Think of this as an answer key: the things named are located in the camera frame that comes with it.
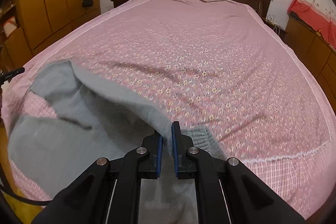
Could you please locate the orange wooden wardrobe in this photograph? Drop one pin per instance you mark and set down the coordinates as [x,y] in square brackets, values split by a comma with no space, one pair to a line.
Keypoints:
[28,27]

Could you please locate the wooden low cabinet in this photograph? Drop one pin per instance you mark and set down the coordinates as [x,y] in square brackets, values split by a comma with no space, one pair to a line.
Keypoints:
[314,52]

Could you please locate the grey fleece pants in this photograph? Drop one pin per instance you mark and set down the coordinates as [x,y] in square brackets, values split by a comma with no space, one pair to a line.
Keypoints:
[75,117]

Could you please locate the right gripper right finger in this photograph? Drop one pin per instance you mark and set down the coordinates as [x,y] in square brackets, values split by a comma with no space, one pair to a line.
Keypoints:
[186,156]

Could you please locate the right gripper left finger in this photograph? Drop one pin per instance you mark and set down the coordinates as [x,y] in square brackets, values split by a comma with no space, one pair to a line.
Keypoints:
[146,160]

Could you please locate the dark wooden nightstand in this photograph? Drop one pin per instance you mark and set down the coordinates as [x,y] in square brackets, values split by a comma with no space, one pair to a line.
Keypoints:
[117,3]

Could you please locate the black bag on wardrobe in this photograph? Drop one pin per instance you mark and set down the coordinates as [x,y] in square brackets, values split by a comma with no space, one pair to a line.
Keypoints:
[87,3]

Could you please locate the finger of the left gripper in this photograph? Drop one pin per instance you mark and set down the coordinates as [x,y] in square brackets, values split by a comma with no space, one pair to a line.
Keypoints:
[10,75]

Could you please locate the pink floral bed sheet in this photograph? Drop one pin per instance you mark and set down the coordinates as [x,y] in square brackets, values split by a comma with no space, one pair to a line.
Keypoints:
[212,65]

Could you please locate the red and cream curtain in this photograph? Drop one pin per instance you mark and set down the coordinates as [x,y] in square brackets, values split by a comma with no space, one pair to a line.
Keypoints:
[319,14]

